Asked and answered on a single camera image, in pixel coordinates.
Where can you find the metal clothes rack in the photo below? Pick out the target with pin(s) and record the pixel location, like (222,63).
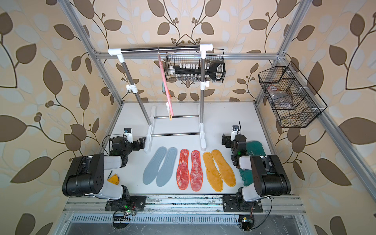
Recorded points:
(203,49)

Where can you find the grey blue insole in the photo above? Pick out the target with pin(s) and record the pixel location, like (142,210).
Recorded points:
(152,169)
(166,171)

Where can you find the red patterned insole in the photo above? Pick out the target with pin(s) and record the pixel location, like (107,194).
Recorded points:
(182,173)
(196,177)

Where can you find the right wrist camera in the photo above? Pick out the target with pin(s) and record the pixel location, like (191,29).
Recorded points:
(235,131)

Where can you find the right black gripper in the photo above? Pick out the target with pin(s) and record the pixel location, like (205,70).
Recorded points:
(227,138)

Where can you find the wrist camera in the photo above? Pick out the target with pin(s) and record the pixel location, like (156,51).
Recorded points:
(235,131)
(128,134)

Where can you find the green plastic tool case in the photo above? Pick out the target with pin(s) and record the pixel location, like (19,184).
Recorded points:
(254,148)

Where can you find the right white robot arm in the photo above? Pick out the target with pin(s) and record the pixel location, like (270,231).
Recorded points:
(268,175)

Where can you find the yellow fuzzy insole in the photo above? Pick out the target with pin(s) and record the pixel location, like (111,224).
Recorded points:
(213,176)
(225,170)

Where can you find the back black wire basket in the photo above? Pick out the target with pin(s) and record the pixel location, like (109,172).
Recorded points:
(189,67)

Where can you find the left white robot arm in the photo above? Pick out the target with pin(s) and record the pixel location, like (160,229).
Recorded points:
(86,175)

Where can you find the yellow tape measure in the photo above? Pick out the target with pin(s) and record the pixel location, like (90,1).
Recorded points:
(114,179)

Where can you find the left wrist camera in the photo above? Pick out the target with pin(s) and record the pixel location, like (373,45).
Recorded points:
(128,134)

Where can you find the side black wire basket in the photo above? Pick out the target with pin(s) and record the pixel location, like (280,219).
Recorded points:
(292,97)

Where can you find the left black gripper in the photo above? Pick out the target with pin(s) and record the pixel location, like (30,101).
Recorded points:
(138,147)

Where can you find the pink clip hanger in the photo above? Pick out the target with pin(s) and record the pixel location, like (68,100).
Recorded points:
(169,103)

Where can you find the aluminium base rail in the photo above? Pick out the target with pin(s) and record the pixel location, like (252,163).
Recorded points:
(180,209)

